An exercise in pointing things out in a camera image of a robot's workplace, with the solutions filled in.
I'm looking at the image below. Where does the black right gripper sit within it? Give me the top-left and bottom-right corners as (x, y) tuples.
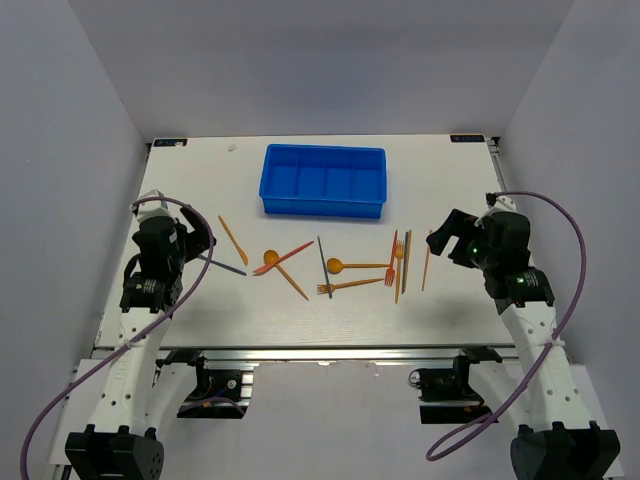
(425, 209), (497, 272)

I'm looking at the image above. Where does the grey-blue chopstick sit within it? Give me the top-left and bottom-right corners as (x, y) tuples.
(401, 229), (413, 294)
(316, 235), (333, 299)

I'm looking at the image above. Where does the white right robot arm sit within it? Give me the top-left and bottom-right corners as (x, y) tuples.
(427, 207), (620, 479)

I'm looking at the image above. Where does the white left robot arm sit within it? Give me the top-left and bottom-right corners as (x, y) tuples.
(65, 202), (216, 479)

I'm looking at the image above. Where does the blue chopstick left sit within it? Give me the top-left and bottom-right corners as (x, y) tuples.
(197, 255), (247, 276)

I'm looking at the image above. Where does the orange plastic knife left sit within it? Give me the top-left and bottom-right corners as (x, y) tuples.
(218, 215), (249, 267)

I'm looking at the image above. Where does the orange chopstick long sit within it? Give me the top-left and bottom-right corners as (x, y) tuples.
(394, 257), (401, 304)

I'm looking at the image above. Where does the red-orange plastic knife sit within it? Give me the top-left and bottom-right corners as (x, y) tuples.
(252, 241), (313, 276)

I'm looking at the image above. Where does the orange spoon left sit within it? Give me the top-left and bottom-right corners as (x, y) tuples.
(263, 250), (309, 300)

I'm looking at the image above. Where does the orange spoon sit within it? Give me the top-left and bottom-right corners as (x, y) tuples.
(326, 258), (389, 275)
(263, 250), (309, 300)

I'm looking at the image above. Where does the right table label sticker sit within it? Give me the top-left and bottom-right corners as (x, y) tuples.
(449, 134), (485, 143)

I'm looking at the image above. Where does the table label sticker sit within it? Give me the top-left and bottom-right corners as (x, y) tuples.
(153, 138), (188, 148)
(449, 134), (485, 143)

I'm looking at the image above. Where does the red-orange fork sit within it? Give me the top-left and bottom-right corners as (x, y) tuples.
(384, 238), (397, 287)

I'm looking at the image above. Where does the left table label sticker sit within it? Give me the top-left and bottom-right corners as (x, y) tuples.
(153, 138), (188, 148)

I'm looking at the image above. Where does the blue divided plastic bin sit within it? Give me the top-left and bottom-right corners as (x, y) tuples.
(259, 144), (387, 220)

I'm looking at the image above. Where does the orange fork lower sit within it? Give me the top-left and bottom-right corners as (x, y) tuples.
(316, 278), (384, 295)

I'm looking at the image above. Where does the orange spoon centre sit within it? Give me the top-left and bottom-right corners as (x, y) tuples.
(326, 258), (389, 275)

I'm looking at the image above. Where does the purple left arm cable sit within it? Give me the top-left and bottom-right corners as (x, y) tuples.
(18, 196), (214, 480)

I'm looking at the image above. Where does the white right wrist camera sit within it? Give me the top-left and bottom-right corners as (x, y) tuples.
(485, 192), (518, 215)

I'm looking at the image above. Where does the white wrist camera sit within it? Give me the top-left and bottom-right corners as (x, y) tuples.
(485, 192), (518, 215)
(131, 189), (171, 224)

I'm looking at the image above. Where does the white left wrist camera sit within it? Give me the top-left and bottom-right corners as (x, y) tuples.
(131, 189), (171, 224)

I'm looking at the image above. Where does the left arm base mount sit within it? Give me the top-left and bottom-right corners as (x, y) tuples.
(156, 349), (254, 420)

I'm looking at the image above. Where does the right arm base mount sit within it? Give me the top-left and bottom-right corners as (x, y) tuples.
(408, 347), (502, 425)

